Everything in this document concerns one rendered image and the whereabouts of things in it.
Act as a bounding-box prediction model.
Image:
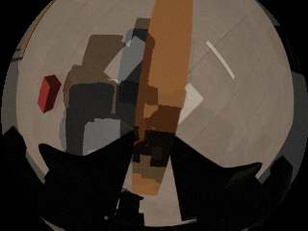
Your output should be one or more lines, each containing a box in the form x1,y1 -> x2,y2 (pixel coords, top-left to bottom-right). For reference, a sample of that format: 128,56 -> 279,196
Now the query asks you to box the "red rectangular block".
38,74 -> 62,115

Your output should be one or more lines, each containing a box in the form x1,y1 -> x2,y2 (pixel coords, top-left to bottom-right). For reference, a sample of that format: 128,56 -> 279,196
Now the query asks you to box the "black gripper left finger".
38,131 -> 135,218

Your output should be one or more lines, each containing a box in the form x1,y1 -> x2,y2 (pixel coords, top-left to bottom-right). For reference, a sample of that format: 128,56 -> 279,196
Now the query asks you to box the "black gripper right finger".
169,136 -> 263,220

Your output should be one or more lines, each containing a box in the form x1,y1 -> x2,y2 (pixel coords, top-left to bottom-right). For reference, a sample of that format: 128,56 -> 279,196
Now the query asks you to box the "orange bar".
132,0 -> 193,195

